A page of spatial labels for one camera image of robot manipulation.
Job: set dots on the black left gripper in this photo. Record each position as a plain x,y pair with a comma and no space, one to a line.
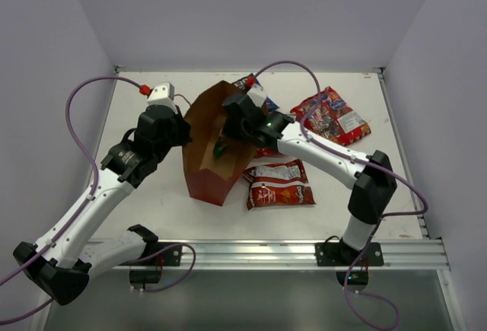
176,129

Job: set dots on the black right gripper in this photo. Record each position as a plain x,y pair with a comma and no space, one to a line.
229,129

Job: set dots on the blue Kettle potato chips bag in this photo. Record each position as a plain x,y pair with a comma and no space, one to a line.
271,106

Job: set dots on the red Doritos chip bag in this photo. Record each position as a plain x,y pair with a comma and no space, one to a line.
265,152

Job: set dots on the green yellow candy packet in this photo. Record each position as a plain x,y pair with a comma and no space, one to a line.
221,146

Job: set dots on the red brown paper bag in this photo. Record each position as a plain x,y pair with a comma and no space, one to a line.
210,179

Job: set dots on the red patterned snack bag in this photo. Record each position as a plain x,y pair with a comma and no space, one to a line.
332,118

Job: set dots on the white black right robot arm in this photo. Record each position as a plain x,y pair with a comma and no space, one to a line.
369,177

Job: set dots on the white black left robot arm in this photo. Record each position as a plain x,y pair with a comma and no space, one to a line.
59,262

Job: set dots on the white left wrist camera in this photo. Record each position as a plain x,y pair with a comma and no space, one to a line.
162,95

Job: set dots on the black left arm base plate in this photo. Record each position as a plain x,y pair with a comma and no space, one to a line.
158,254

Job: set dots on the aluminium front mounting rail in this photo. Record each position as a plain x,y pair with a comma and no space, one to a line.
300,255

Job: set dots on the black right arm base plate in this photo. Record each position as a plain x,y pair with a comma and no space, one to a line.
332,252

